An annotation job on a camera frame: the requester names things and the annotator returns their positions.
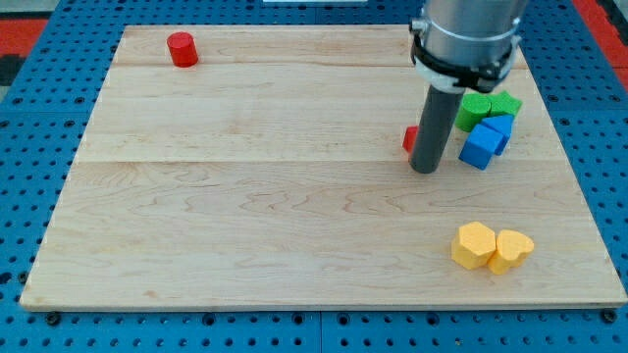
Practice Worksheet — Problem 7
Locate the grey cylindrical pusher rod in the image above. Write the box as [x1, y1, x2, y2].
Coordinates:
[409, 85, 464, 174]

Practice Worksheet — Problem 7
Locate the red star block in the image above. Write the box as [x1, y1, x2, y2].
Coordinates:
[402, 126, 418, 154]

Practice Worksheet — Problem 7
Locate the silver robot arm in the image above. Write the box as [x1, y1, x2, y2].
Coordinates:
[409, 0, 528, 174]

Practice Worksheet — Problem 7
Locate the green star block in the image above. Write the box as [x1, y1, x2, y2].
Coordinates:
[488, 91, 523, 118]

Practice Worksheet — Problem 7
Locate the green cylinder block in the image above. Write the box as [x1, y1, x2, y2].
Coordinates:
[454, 93, 492, 132]

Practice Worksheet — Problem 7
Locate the blue cube block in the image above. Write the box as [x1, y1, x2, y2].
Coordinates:
[458, 125, 503, 171]

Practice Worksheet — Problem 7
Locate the blue crescent block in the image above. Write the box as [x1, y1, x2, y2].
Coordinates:
[481, 115, 515, 156]

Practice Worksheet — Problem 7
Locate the yellow hexagon block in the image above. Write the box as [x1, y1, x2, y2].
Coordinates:
[450, 222, 497, 270]

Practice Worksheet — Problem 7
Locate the yellow heart block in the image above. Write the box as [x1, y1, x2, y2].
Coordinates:
[487, 229, 535, 275]

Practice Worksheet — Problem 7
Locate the wooden board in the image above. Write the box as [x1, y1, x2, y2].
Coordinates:
[20, 25, 627, 312]

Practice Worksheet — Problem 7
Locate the red cylinder block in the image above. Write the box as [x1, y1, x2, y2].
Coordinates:
[167, 31, 198, 68]

